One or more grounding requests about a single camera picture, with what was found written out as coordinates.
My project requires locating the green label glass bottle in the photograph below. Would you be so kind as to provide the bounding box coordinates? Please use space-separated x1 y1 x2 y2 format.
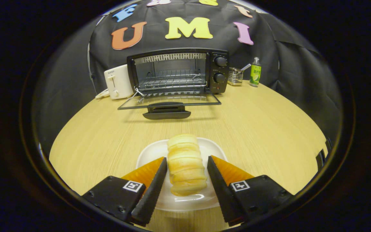
249 57 262 88

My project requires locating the white plate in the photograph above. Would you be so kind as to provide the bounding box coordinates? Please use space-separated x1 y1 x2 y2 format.
136 137 228 212

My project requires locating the white pop-up toaster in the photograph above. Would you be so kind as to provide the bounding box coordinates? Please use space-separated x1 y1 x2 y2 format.
104 64 134 100

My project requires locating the metal wire utensil holder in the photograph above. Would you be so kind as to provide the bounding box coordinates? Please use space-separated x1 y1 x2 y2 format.
227 67 244 86

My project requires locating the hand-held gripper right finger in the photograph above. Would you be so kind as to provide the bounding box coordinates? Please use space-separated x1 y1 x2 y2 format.
207 155 294 227

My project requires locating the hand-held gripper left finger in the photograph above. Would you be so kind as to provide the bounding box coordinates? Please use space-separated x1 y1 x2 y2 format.
82 157 168 227

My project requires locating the ridged pale yellow bread roll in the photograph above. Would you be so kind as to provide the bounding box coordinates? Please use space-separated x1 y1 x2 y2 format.
167 134 208 197

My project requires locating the black toaster oven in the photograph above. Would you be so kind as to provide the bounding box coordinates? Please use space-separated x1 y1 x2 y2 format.
118 48 229 120

